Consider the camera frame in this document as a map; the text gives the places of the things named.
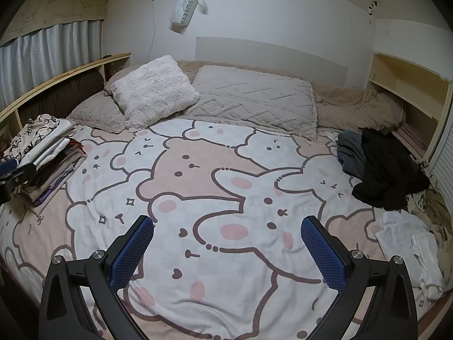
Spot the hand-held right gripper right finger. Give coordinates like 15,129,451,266
300,215,418,340

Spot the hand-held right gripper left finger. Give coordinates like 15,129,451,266
38,215,155,340

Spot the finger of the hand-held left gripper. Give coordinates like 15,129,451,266
0,159,38,188

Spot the stack of folded clothes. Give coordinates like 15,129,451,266
2,114,87,208

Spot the white garment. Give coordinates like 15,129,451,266
375,211,445,300

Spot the bear printed blanket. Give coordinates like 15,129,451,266
0,118,446,340

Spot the small grey quilted pillow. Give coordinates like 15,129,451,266
67,92,128,133

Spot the long wooden bedside shelf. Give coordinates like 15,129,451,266
0,52,131,135

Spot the black garment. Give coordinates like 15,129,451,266
352,127,430,211

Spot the grey-blue garment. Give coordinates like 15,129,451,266
336,130,369,178

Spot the black printed white cloth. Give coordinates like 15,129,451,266
405,170,441,216

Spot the pale grey curtain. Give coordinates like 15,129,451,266
0,19,105,105

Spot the folded pink cloth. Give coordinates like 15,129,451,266
391,120,430,156

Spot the beige fleece blanket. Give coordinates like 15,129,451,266
176,60,406,130

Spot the fluffy white pillow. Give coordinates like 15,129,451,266
110,55,201,130

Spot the beige printed valance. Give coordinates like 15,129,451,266
0,0,108,46

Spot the large grey quilted pillow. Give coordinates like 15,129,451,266
177,65,318,141

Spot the cream bedside shelf unit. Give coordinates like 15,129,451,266
368,18,453,162

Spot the quilted beige blanket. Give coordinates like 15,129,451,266
196,36,349,87

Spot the white hanging bag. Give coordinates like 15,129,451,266
170,0,209,33

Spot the white wall cable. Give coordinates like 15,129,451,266
147,0,158,62

